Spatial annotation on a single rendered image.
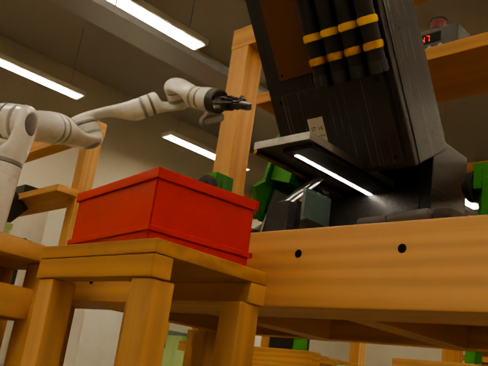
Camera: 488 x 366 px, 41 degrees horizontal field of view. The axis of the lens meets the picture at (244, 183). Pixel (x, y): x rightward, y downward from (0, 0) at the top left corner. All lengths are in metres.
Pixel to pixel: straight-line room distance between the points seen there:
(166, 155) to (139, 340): 9.54
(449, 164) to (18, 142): 1.06
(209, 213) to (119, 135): 8.94
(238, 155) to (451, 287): 1.47
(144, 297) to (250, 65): 1.66
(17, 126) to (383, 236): 0.96
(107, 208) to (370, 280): 0.48
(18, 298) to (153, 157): 8.82
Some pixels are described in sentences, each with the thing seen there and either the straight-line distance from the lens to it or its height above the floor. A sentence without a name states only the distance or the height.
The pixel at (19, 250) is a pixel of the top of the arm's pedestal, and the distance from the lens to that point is 1.55.
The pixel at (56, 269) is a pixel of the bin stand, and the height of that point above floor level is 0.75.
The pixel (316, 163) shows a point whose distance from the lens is 1.48.
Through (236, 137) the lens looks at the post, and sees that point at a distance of 2.40.
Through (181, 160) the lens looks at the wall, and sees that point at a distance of 10.65.
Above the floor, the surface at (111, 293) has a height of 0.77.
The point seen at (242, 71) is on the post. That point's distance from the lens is 2.51.
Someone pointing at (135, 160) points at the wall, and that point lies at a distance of 10.11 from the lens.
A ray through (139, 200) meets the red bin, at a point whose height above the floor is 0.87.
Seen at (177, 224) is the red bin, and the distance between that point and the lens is 1.06.
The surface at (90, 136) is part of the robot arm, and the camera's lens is 2.03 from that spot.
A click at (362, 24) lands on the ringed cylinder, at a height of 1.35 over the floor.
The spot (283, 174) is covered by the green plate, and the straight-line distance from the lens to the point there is 1.65.
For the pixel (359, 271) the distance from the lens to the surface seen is 1.14.
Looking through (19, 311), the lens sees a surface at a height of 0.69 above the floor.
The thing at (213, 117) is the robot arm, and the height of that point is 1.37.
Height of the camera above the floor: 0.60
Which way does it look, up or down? 17 degrees up
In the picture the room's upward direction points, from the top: 8 degrees clockwise
